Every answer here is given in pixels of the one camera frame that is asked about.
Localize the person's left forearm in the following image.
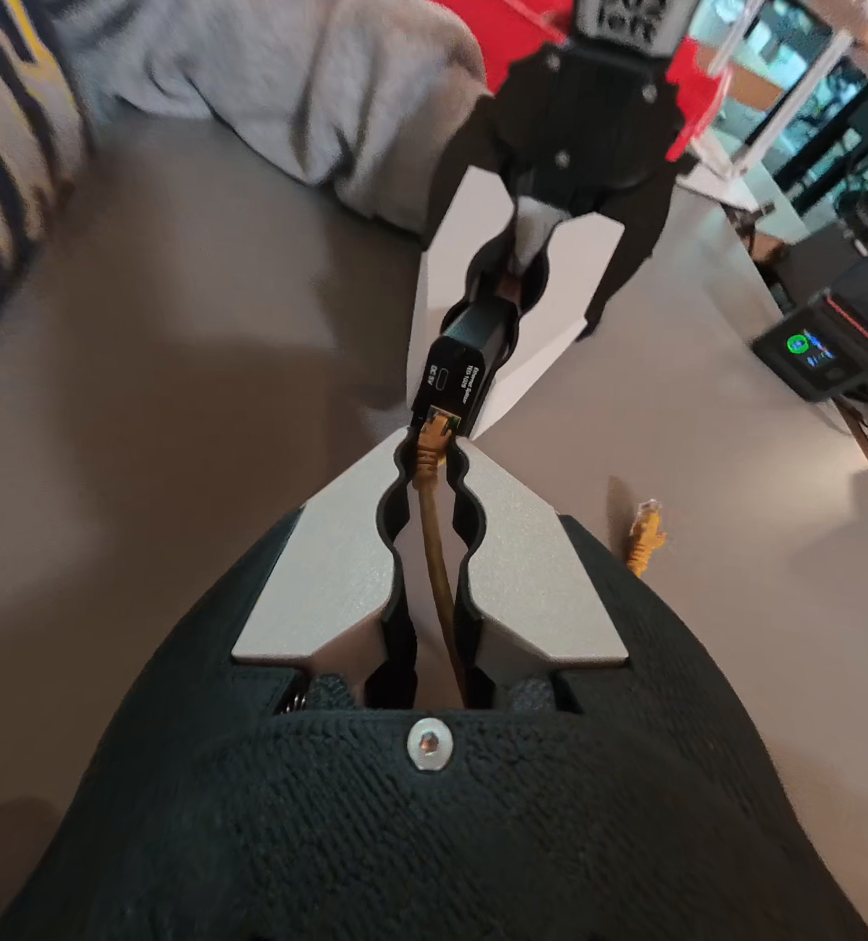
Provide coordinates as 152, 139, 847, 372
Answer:
51, 0, 491, 238

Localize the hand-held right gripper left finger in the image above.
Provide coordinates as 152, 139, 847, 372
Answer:
231, 428, 420, 708

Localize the red plastic bin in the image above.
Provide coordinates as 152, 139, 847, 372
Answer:
434, 0, 723, 164

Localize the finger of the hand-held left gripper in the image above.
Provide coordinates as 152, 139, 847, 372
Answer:
469, 213, 626, 440
408, 165, 526, 416

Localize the person's patterned garment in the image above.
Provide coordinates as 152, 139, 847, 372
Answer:
0, 0, 87, 370

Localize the orange ethernet cable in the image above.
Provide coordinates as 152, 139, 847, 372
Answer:
404, 409, 668, 710

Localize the black device with screen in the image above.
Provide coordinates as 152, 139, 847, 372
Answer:
750, 290, 868, 403

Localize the white metal frame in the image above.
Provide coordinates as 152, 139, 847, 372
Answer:
687, 0, 868, 189

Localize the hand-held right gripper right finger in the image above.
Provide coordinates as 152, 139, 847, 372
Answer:
445, 440, 630, 708

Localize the black ethernet splitter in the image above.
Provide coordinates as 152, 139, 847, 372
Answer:
412, 294, 521, 436

